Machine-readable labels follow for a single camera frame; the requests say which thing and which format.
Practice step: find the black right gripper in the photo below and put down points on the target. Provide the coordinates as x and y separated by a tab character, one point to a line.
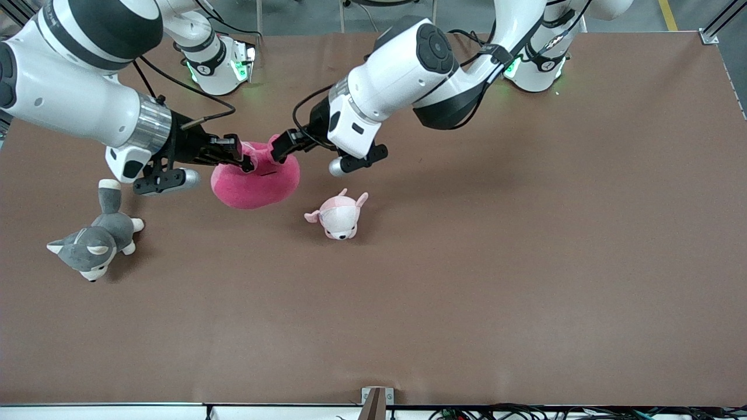
187	144

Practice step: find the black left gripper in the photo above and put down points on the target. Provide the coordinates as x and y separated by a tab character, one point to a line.
316	129

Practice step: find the pink flamingo plush toy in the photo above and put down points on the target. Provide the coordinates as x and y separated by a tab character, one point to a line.
257	186

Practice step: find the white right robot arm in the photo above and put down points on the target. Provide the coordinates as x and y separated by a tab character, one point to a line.
70	99

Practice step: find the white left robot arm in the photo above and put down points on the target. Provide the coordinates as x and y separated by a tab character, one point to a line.
402	70

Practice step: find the small pink white plush dog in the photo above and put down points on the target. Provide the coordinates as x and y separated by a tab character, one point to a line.
338	219

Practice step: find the grey metal stand leg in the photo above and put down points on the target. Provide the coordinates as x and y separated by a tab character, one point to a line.
435	10
342	17
259	17

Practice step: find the grey white plush husky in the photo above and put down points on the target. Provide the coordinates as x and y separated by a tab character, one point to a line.
99	239

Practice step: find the aluminium frame profile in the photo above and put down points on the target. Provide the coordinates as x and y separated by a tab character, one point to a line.
721	20
14	9

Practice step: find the metal table edge bracket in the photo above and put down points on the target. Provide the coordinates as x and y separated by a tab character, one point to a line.
376	403

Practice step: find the white table edge rail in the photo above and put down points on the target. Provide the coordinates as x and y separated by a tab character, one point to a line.
117	412

